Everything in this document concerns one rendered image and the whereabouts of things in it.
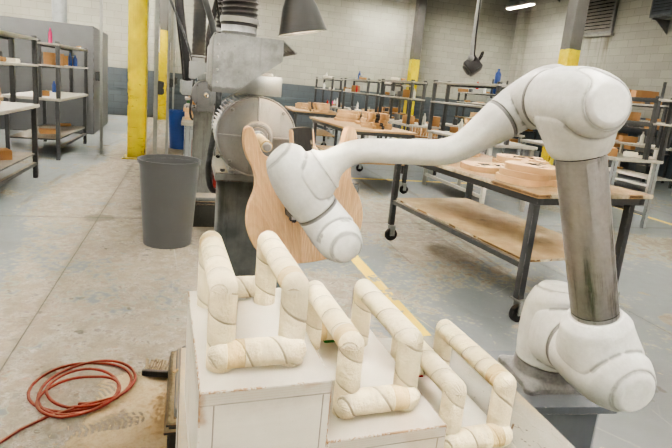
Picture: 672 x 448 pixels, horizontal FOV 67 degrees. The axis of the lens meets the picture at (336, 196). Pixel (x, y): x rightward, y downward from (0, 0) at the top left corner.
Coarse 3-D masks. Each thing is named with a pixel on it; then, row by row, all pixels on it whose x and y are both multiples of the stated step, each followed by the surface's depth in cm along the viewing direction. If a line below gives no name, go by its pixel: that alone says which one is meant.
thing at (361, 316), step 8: (352, 304) 82; (360, 304) 81; (352, 312) 82; (360, 312) 81; (368, 312) 81; (352, 320) 82; (360, 320) 81; (368, 320) 82; (360, 328) 81; (368, 328) 82; (368, 336) 83
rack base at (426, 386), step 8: (424, 376) 90; (424, 384) 88; (432, 384) 88; (424, 392) 85; (432, 392) 86; (440, 392) 86; (432, 400) 83; (440, 400) 84; (472, 400) 84; (464, 408) 82; (472, 408) 82; (464, 416) 80; (472, 416) 80; (480, 416) 80; (464, 424) 78; (472, 424) 78
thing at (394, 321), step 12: (360, 288) 79; (372, 288) 78; (372, 300) 75; (384, 300) 74; (372, 312) 74; (384, 312) 71; (396, 312) 70; (384, 324) 70; (396, 324) 68; (408, 324) 67; (396, 336) 67; (408, 336) 65; (420, 336) 65
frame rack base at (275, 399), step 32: (192, 320) 69; (256, 320) 70; (192, 352) 65; (192, 384) 63; (224, 384) 55; (256, 384) 56; (288, 384) 56; (320, 384) 57; (192, 416) 62; (224, 416) 55; (256, 416) 56; (288, 416) 57; (320, 416) 58
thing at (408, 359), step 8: (400, 344) 66; (400, 352) 66; (408, 352) 65; (416, 352) 65; (400, 360) 66; (408, 360) 65; (416, 360) 65; (400, 368) 66; (408, 368) 65; (416, 368) 66; (400, 376) 66; (408, 376) 65; (416, 376) 66; (400, 384) 66; (408, 384) 66; (416, 384) 66
